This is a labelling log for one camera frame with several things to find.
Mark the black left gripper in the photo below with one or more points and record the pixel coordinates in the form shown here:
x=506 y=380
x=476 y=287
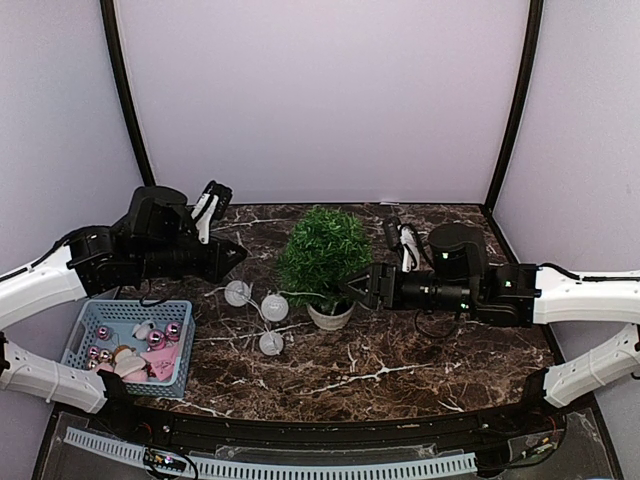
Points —
x=217 y=265

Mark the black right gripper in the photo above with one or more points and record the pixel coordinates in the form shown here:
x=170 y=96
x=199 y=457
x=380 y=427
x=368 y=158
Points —
x=374 y=286

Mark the small green christmas tree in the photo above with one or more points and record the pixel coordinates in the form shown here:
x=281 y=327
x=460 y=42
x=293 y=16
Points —
x=325 y=246

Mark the white ball string lights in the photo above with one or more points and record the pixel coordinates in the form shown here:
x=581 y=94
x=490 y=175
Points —
x=274 y=308

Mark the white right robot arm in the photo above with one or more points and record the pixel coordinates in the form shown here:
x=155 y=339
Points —
x=597 y=297

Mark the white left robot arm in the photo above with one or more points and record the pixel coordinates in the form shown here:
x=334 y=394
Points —
x=33 y=290

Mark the pink bauble ornaments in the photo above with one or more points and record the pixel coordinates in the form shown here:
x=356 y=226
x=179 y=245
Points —
x=149 y=353

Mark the light blue plastic basket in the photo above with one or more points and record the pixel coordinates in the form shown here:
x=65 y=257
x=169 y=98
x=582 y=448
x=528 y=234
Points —
x=122 y=315

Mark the white perforated cable tray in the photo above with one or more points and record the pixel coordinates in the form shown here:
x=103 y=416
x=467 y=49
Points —
x=167 y=464

